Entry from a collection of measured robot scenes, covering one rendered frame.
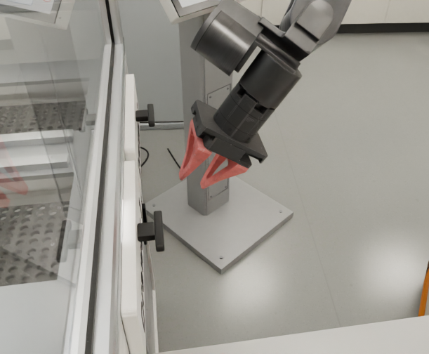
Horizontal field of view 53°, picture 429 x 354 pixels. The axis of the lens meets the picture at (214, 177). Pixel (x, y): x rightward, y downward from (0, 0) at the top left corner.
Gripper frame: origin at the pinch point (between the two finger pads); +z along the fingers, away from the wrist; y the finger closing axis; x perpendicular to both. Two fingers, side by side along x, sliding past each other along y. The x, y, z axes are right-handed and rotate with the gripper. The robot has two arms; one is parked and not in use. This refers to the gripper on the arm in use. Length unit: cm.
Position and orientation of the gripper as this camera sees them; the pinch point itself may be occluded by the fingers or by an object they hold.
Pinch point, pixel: (194, 177)
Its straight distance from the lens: 59.7
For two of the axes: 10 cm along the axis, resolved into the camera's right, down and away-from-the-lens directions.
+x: 1.6, 6.3, -7.6
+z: -5.5, 7.0, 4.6
